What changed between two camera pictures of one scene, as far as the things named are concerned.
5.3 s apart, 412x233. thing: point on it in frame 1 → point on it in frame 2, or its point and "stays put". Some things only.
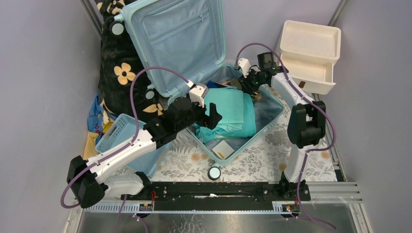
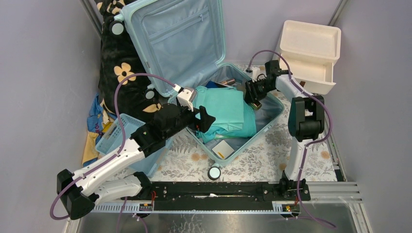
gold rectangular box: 235,83 → 256,107
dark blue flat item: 212,84 stays put
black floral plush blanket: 119,65 stays put
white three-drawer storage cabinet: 309,52 stays put
